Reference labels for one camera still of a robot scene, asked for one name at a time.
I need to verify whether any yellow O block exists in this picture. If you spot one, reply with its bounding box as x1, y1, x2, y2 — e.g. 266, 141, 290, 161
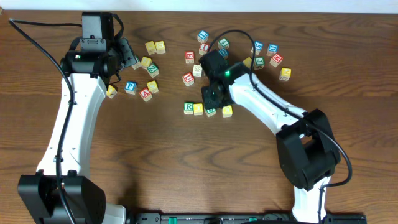
193, 103, 203, 116

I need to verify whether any green R block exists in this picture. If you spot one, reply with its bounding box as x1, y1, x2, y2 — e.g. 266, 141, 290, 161
183, 102, 194, 114

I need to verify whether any blue L block top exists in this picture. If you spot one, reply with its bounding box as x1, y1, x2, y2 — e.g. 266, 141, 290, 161
197, 30, 209, 43

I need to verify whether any green L block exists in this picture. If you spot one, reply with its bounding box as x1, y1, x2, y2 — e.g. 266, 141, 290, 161
131, 57, 141, 70

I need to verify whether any red E block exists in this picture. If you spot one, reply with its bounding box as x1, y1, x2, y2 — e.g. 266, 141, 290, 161
185, 51, 195, 64

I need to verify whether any green 4 block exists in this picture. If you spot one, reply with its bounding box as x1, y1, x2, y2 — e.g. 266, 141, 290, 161
217, 38, 230, 49

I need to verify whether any white picture block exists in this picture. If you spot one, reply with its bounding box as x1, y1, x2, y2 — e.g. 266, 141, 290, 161
192, 64, 203, 77

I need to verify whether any yellow S block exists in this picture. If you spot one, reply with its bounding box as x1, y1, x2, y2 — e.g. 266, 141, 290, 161
155, 40, 166, 54

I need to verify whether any red A block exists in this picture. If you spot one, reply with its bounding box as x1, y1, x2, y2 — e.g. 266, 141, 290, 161
139, 88, 152, 102

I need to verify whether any red I block upper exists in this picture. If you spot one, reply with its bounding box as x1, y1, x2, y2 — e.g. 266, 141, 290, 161
198, 43, 210, 55

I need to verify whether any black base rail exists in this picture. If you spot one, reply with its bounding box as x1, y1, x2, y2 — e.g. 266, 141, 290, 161
126, 213, 368, 224

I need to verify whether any yellow block beside A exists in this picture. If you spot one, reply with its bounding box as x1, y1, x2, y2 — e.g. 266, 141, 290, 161
147, 80, 159, 93

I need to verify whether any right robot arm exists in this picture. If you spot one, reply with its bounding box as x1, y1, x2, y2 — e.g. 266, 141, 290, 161
200, 62, 341, 223

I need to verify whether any blue P block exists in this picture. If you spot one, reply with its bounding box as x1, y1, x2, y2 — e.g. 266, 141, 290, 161
124, 81, 137, 95

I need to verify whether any blue d block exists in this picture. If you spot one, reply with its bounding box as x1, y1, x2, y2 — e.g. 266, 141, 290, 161
218, 49, 229, 60
266, 44, 279, 56

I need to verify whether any green J block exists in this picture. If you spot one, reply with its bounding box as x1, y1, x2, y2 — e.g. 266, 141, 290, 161
254, 57, 265, 70

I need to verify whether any blue 5 block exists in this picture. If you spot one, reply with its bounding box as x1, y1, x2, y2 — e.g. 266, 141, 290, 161
251, 41, 264, 55

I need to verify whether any red M block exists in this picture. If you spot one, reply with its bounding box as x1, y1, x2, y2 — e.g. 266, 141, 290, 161
270, 53, 284, 68

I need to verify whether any green B block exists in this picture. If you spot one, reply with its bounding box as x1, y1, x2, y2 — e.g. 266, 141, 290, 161
205, 108, 216, 117

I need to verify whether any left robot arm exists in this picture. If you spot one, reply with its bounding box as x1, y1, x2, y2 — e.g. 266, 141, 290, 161
17, 38, 137, 223

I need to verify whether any yellow block beside Z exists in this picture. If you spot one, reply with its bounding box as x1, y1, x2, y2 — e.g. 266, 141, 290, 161
141, 57, 152, 70

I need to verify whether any blue D block right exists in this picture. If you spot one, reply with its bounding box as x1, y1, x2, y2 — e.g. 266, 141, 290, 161
266, 44, 279, 56

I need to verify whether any green Z block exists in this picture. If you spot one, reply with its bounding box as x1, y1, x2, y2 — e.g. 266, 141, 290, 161
147, 63, 160, 78

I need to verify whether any red U block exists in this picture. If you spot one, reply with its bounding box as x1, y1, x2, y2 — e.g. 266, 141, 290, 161
182, 72, 195, 86

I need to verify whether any blue D block centre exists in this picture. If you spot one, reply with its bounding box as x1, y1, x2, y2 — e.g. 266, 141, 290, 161
218, 49, 229, 60

